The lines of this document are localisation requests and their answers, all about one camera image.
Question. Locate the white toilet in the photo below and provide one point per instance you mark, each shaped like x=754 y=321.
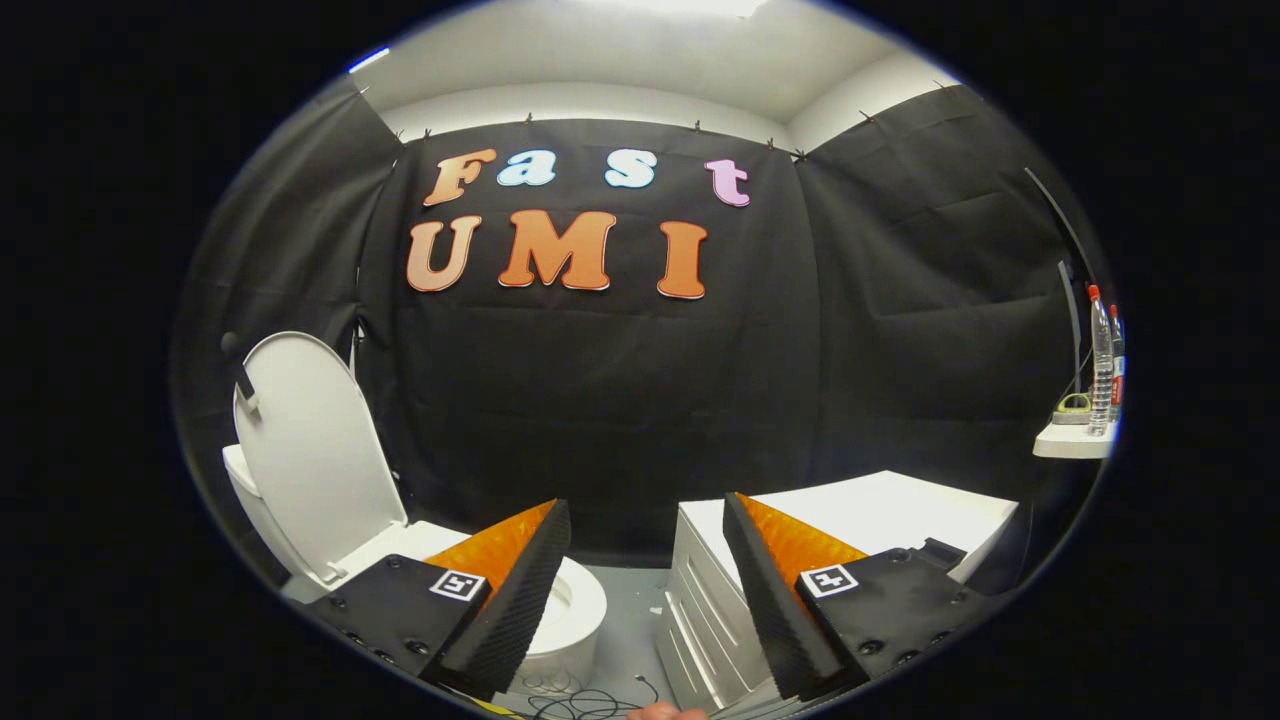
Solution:
x=575 y=610

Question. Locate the white drawer cabinet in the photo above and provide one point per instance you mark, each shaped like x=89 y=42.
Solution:
x=890 y=510

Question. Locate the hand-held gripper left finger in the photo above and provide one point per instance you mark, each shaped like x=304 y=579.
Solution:
x=515 y=600

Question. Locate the curved black pole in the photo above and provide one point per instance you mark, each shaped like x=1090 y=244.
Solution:
x=1062 y=215

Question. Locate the white wall shelf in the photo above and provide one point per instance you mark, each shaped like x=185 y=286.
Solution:
x=1072 y=442

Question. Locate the clear water bottle red cap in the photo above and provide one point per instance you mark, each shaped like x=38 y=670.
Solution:
x=1101 y=365
x=1119 y=360

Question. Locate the black backdrop cloth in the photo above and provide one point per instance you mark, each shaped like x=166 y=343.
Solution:
x=600 y=400

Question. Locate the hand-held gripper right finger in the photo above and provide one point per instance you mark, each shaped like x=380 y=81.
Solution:
x=775 y=600

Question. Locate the ceiling light panel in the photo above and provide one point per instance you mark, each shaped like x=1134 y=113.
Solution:
x=690 y=5
x=368 y=60

